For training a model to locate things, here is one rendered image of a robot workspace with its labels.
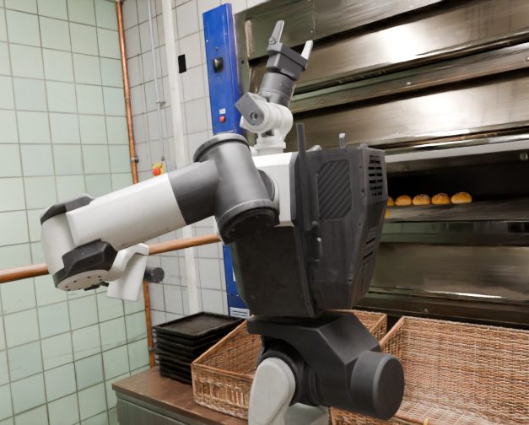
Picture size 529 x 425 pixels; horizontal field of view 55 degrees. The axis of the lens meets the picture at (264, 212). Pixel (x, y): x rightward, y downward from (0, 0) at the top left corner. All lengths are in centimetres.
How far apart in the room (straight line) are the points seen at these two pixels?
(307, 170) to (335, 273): 19
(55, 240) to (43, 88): 191
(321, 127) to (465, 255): 72
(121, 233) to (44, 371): 197
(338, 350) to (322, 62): 133
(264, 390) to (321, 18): 147
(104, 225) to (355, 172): 41
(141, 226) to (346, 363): 43
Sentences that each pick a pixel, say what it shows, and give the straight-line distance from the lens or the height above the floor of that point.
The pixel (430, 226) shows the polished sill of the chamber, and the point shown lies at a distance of 181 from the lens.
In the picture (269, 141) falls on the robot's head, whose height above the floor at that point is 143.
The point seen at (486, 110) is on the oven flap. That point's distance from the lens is 174.
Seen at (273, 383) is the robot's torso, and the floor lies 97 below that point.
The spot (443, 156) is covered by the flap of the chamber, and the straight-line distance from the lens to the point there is 162.
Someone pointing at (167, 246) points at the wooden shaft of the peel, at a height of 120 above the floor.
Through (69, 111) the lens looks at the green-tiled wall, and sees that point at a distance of 275.
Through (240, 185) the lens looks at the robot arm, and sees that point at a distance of 76.
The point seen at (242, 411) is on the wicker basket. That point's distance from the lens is 182.
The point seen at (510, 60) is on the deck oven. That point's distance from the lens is 174.
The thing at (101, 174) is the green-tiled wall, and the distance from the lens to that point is 279.
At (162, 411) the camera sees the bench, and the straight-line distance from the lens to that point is 209.
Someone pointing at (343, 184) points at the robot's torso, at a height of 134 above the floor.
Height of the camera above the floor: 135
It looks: 3 degrees down
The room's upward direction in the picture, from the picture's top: 5 degrees counter-clockwise
